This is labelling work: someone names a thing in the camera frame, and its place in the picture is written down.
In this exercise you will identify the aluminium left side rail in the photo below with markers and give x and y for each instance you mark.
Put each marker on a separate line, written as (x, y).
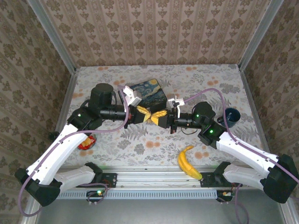
(67, 93)

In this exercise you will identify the floral fern print tablecloth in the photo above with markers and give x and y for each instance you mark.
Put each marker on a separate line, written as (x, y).
(163, 144)

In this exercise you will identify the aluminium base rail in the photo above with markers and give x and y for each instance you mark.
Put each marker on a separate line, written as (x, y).
(151, 177)

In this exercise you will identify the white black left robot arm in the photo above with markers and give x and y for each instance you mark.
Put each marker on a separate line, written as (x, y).
(51, 156)

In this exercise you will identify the black capped white bottle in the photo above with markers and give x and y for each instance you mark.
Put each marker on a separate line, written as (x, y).
(52, 135)

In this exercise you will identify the aluminium frame post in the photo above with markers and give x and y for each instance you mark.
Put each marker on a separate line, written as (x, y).
(259, 35)
(53, 39)

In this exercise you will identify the starry night print box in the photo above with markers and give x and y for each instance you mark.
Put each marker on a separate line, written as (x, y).
(151, 91)

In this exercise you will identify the dark blue mug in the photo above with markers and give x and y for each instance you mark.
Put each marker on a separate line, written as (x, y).
(233, 115)

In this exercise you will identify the yellow banana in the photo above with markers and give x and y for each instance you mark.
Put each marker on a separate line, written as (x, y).
(185, 163)

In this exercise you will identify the aluminium left frame post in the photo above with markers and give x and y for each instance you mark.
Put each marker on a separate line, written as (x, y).
(53, 39)

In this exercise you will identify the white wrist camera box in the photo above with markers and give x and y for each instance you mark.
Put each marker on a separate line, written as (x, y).
(132, 96)
(178, 102)

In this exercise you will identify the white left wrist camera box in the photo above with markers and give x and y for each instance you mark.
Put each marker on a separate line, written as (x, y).
(132, 96)

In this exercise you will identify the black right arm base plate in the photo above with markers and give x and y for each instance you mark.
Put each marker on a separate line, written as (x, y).
(208, 180)

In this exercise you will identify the aluminium right frame post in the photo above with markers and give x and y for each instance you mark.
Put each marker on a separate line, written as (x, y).
(259, 35)

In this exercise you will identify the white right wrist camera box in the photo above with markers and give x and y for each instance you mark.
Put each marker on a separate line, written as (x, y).
(178, 102)

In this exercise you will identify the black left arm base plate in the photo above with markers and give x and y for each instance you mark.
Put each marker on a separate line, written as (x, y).
(109, 179)

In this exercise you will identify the grey metal panel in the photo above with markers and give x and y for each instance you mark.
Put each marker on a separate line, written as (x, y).
(140, 212)

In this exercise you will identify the aluminium right side rail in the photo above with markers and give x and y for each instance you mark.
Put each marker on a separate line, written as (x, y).
(256, 116)

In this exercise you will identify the yellow orange toy fruit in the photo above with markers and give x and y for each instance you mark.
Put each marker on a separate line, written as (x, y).
(88, 142)

